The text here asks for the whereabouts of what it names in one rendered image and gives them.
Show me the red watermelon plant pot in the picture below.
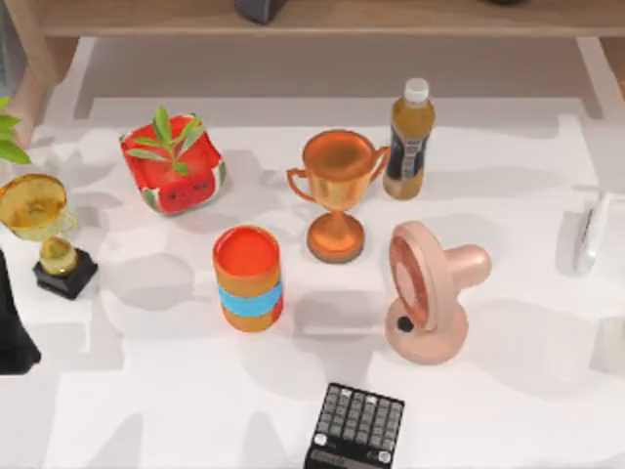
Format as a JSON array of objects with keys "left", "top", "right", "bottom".
[{"left": 119, "top": 106, "right": 228, "bottom": 217}]

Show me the black calculator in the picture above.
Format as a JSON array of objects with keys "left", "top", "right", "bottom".
[{"left": 304, "top": 382, "right": 406, "bottom": 469}]

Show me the gold trophy on black base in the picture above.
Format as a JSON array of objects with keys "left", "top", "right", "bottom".
[{"left": 0, "top": 173, "right": 100, "bottom": 301}]

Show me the pink desk fan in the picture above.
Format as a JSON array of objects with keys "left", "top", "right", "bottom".
[{"left": 384, "top": 220, "right": 492, "bottom": 366}]

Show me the orange can with blue band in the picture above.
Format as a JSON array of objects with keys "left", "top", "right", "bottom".
[{"left": 212, "top": 225, "right": 285, "bottom": 334}]

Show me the copper trophy cup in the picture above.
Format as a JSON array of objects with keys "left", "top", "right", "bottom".
[{"left": 285, "top": 129, "right": 392, "bottom": 264}]

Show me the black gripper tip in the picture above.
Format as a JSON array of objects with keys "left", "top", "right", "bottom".
[{"left": 0, "top": 251, "right": 43, "bottom": 376}]

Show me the dark object on shelf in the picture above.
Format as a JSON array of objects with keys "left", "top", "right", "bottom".
[{"left": 233, "top": 0, "right": 289, "bottom": 25}]

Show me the wooden shelf unit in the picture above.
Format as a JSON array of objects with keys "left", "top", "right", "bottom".
[{"left": 0, "top": 0, "right": 625, "bottom": 149}]

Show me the amber bottle with white cap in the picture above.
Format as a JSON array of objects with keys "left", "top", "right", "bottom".
[{"left": 382, "top": 77, "right": 437, "bottom": 201}]

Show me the green leafy plant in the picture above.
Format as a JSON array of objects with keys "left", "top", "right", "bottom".
[{"left": 0, "top": 97, "right": 33, "bottom": 166}]

